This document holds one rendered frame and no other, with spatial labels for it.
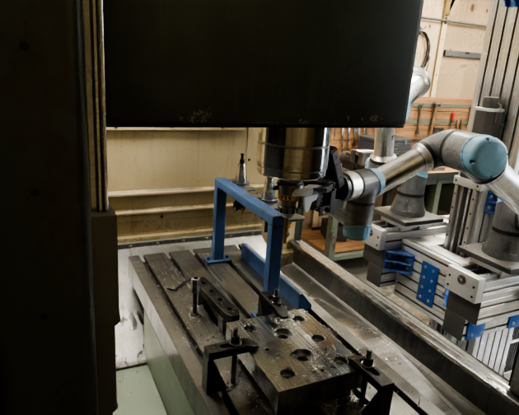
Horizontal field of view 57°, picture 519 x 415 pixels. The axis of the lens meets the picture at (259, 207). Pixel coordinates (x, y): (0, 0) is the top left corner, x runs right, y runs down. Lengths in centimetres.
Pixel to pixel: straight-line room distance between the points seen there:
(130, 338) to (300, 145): 108
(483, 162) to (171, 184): 122
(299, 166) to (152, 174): 112
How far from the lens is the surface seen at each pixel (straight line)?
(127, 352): 179
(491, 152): 146
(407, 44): 106
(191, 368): 127
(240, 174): 170
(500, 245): 187
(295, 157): 100
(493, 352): 244
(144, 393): 166
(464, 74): 535
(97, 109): 70
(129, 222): 207
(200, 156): 207
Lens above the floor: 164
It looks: 17 degrees down
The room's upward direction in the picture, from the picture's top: 4 degrees clockwise
